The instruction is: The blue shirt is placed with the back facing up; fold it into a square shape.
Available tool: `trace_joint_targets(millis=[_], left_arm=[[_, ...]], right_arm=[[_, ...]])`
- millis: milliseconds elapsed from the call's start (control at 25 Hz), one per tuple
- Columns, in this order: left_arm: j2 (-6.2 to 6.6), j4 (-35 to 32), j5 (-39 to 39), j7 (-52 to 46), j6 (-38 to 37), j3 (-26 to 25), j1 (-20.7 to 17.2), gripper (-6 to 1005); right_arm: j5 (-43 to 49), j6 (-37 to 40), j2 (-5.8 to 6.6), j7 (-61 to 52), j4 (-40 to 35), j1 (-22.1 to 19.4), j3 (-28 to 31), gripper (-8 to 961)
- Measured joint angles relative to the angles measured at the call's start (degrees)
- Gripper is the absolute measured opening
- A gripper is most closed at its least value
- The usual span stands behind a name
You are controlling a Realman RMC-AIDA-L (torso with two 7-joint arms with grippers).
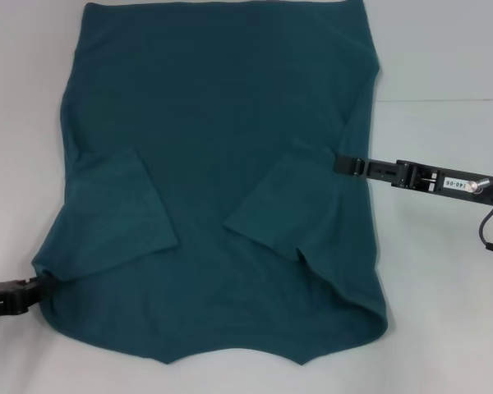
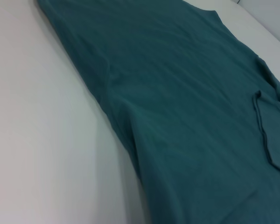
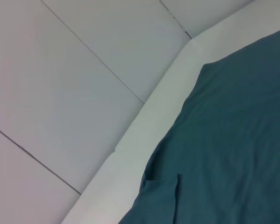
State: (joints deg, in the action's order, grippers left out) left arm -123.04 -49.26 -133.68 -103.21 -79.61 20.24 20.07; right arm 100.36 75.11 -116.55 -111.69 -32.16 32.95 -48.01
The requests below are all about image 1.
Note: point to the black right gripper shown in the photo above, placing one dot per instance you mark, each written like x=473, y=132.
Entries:
x=427, y=178

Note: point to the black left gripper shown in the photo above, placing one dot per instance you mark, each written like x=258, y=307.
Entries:
x=8, y=299

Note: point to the teal blue shirt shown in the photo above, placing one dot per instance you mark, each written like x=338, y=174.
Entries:
x=230, y=123

